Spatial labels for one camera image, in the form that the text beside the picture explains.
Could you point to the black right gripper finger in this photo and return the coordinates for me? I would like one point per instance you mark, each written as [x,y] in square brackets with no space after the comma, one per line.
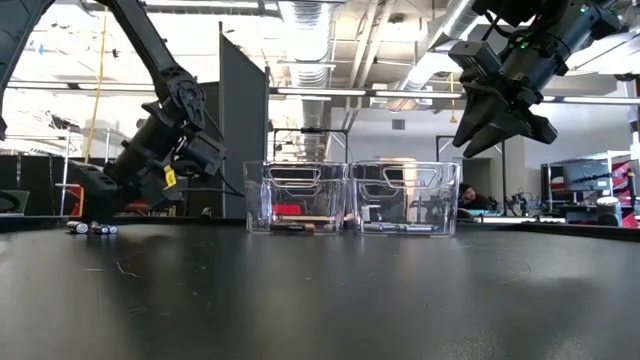
[500,132]
[477,110]

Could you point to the white round canister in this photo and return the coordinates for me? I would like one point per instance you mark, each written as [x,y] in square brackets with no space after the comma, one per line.
[608,210]

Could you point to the red equipment rack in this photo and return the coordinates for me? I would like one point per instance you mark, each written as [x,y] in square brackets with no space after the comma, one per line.
[627,180]

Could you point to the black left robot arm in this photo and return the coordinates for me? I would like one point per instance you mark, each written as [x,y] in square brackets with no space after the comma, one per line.
[150,45]

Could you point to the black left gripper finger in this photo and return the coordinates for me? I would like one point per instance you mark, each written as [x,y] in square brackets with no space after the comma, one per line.
[95,187]

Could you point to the clear plastic bin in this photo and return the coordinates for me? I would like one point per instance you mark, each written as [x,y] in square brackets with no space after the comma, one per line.
[260,200]
[440,210]

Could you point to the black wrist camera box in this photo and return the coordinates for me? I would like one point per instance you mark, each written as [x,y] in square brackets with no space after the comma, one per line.
[472,57]
[202,152]

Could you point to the person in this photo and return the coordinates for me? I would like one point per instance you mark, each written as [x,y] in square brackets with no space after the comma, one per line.
[470,197]

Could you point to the batteries pair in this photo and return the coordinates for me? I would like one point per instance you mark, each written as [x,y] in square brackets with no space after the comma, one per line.
[113,229]

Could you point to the black metal gantry frame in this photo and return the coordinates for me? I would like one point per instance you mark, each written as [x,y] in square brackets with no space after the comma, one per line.
[503,175]

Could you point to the long ceiling light strip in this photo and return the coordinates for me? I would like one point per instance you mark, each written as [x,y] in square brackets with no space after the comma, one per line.
[550,97]

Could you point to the computer monitor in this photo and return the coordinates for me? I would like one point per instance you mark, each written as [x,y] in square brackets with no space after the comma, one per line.
[585,175]

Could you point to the black partition panel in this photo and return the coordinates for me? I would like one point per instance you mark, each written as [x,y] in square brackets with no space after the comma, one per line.
[245,125]

